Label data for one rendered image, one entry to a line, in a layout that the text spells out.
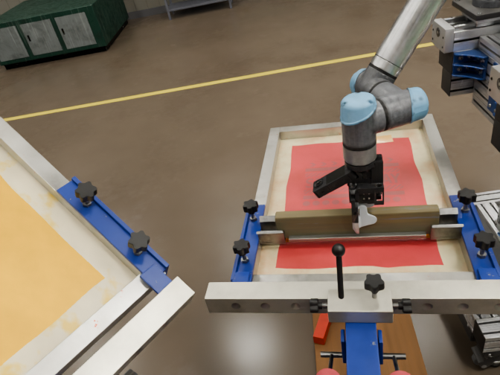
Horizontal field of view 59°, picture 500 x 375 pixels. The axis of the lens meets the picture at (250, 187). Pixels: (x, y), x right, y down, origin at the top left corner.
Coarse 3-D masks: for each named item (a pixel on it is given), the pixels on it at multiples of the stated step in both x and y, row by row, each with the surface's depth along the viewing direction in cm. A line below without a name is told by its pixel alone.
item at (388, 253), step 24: (384, 144) 154; (408, 144) 151; (408, 168) 140; (408, 192) 131; (360, 240) 119; (384, 240) 117; (408, 240) 115; (432, 240) 114; (360, 264) 112; (384, 264) 110; (408, 264) 109; (432, 264) 108
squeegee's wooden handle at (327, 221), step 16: (368, 208) 112; (384, 208) 111; (400, 208) 110; (416, 208) 109; (432, 208) 108; (288, 224) 117; (304, 224) 116; (320, 224) 115; (336, 224) 114; (352, 224) 114; (384, 224) 112; (400, 224) 111; (416, 224) 111; (432, 224) 110
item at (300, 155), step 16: (320, 144) 161; (336, 144) 159; (304, 160) 155; (320, 160) 153; (336, 160) 151; (304, 176) 147; (288, 192) 141; (288, 208) 135; (304, 208) 133; (320, 208) 132; (336, 208) 131; (336, 240) 120; (352, 240) 119; (288, 256) 119; (304, 256) 118; (320, 256) 117; (352, 256) 115
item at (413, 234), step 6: (324, 234) 117; (330, 234) 117; (336, 234) 116; (342, 234) 116; (348, 234) 115; (354, 234) 115; (360, 234) 115; (366, 234) 114; (372, 234) 114; (378, 234) 114; (384, 234) 113; (390, 234) 113; (396, 234) 112; (402, 234) 112; (408, 234) 112; (414, 234) 111; (420, 234) 111; (294, 240) 118; (300, 240) 118; (306, 240) 118; (312, 240) 117; (318, 240) 117
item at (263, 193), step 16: (272, 128) 170; (288, 128) 168; (304, 128) 166; (320, 128) 164; (336, 128) 163; (400, 128) 159; (416, 128) 158; (432, 128) 150; (272, 144) 160; (432, 144) 142; (272, 160) 152; (432, 160) 141; (448, 160) 134; (272, 176) 147; (448, 176) 128; (448, 192) 123; (464, 256) 107; (256, 272) 115; (400, 272) 103; (416, 272) 102; (432, 272) 101; (448, 272) 101; (464, 272) 100
